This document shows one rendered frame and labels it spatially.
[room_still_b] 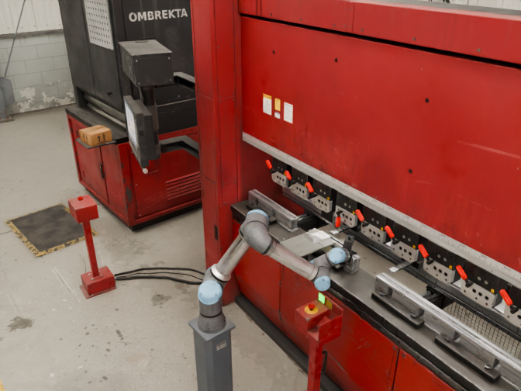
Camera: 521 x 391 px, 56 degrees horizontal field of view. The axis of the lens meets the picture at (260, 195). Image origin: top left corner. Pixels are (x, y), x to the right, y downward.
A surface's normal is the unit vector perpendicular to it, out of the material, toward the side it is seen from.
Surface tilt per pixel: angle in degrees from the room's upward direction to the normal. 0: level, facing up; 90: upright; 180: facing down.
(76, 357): 0
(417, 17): 90
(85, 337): 0
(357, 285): 0
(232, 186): 90
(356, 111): 90
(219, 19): 90
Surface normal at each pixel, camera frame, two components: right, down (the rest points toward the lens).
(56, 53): 0.63, 0.35
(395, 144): -0.83, 0.25
